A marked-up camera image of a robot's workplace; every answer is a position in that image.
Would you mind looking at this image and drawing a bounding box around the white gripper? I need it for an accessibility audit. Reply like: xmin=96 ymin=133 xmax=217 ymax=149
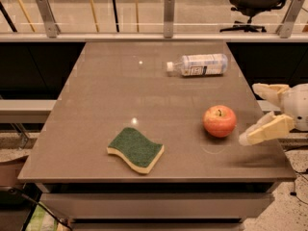
xmin=239 ymin=83 xmax=308 ymax=146

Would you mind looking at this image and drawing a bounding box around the red apple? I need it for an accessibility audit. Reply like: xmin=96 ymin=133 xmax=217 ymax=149
xmin=203 ymin=105 xmax=237 ymax=138

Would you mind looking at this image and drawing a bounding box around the clear plastic bottle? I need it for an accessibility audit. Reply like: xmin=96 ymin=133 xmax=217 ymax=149
xmin=167 ymin=54 xmax=228 ymax=77

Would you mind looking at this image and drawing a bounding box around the black office chair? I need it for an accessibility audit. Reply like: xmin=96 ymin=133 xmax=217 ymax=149
xmin=220 ymin=0 xmax=287 ymax=33

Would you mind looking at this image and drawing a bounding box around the green yellow sponge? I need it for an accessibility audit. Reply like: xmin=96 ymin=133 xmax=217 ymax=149
xmin=107 ymin=127 xmax=165 ymax=174

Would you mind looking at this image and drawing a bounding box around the grey table drawer unit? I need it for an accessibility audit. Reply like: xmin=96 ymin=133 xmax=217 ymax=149
xmin=41 ymin=192 xmax=273 ymax=224

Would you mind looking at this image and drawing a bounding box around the glass railing panel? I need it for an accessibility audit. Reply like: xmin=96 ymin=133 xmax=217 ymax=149
xmin=1 ymin=0 xmax=291 ymax=35

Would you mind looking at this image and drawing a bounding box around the green white bag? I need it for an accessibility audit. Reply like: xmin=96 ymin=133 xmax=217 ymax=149
xmin=25 ymin=203 xmax=71 ymax=231

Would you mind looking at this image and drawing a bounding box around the metal railing post right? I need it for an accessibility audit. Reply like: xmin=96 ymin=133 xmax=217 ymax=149
xmin=276 ymin=0 xmax=305 ymax=39

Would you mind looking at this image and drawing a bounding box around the metal railing post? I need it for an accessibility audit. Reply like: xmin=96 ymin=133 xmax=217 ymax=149
xmin=163 ymin=0 xmax=175 ymax=39
xmin=276 ymin=0 xmax=305 ymax=39
xmin=36 ymin=0 xmax=60 ymax=39

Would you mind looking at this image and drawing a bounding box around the black floor cable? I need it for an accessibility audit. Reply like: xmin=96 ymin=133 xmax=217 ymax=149
xmin=283 ymin=144 xmax=308 ymax=207

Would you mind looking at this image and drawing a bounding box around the metal railing post middle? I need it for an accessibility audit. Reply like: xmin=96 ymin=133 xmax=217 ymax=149
xmin=163 ymin=0 xmax=175 ymax=39

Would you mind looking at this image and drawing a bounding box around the metal railing post left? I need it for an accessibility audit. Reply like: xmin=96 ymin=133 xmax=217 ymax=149
xmin=36 ymin=0 xmax=60 ymax=39

